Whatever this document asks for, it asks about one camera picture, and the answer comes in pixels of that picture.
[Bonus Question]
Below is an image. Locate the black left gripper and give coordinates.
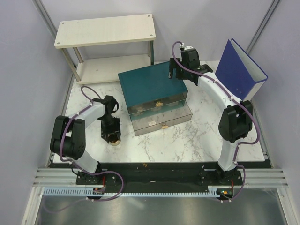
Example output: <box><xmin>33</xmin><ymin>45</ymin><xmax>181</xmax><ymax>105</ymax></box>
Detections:
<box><xmin>99</xmin><ymin>115</ymin><xmax>120</xmax><ymax>143</ymax></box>

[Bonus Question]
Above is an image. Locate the gold round jar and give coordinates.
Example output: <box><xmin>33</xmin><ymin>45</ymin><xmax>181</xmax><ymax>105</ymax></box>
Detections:
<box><xmin>109</xmin><ymin>138</ymin><xmax>120</xmax><ymax>146</ymax></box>

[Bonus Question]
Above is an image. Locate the teal drawer organizer box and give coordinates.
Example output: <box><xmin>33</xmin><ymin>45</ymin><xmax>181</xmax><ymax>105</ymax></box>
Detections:
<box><xmin>118</xmin><ymin>62</ymin><xmax>187</xmax><ymax>103</ymax></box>

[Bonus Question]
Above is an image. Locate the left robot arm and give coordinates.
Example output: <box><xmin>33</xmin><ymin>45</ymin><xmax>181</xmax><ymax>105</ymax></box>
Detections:
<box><xmin>50</xmin><ymin>96</ymin><xmax>121</xmax><ymax>184</ymax></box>

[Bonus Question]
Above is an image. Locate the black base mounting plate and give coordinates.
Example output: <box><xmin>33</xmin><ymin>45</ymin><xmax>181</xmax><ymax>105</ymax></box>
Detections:
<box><xmin>48</xmin><ymin>159</ymin><xmax>243</xmax><ymax>195</ymax></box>

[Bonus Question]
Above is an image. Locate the blue lever arch binder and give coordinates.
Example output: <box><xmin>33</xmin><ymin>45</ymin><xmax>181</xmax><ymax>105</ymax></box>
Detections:
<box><xmin>215</xmin><ymin>38</ymin><xmax>268</xmax><ymax>101</ymax></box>

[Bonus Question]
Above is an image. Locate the white wooden shelf table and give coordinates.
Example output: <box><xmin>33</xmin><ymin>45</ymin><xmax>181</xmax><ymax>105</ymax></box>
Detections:
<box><xmin>54</xmin><ymin>14</ymin><xmax>156</xmax><ymax>85</ymax></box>

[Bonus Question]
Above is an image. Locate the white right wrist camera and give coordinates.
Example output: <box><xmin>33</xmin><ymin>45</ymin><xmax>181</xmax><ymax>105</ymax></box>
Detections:
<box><xmin>180</xmin><ymin>45</ymin><xmax>194</xmax><ymax>51</ymax></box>

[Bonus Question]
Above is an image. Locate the aluminium frame rail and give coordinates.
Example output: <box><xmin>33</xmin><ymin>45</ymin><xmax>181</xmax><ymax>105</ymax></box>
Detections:
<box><xmin>33</xmin><ymin>168</ymin><xmax>77</xmax><ymax>187</ymax></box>

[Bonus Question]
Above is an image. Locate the light blue cable duct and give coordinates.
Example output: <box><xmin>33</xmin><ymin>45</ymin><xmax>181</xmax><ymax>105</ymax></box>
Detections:
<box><xmin>43</xmin><ymin>187</ymin><xmax>225</xmax><ymax>197</ymax></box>

